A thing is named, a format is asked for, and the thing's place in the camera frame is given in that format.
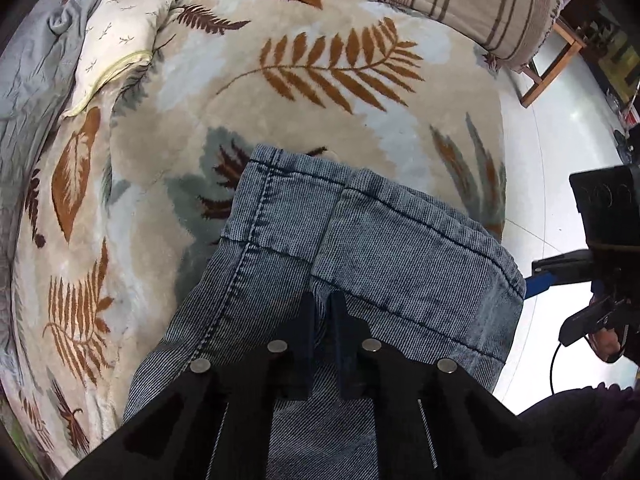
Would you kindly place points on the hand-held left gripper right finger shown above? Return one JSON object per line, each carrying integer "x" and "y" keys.
{"x": 345, "y": 345}

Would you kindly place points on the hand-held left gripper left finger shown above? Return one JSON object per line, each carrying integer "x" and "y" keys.
{"x": 305, "y": 340}

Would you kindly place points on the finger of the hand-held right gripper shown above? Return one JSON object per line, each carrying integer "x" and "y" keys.
{"x": 542, "y": 282}
{"x": 580, "y": 325}

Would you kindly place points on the grey-blue denim pants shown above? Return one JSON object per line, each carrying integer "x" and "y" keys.
{"x": 400, "y": 260}

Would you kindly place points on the person's right hand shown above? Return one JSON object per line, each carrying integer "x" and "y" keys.
{"x": 609, "y": 345}

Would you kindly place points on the person's dark clothing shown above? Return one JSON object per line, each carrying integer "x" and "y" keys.
{"x": 580, "y": 430}

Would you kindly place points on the wooden stool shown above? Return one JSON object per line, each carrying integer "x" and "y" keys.
{"x": 555, "y": 67}

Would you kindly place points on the dark wooden cabinet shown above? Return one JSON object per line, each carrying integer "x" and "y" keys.
{"x": 610, "y": 35}

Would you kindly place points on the leaf print blanket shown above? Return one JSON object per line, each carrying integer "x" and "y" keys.
{"x": 300, "y": 125}

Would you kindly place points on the cream pillow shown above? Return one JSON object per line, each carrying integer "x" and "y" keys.
{"x": 120, "y": 30}

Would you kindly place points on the grey quilted blanket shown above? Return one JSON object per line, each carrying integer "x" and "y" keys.
{"x": 35, "y": 75}

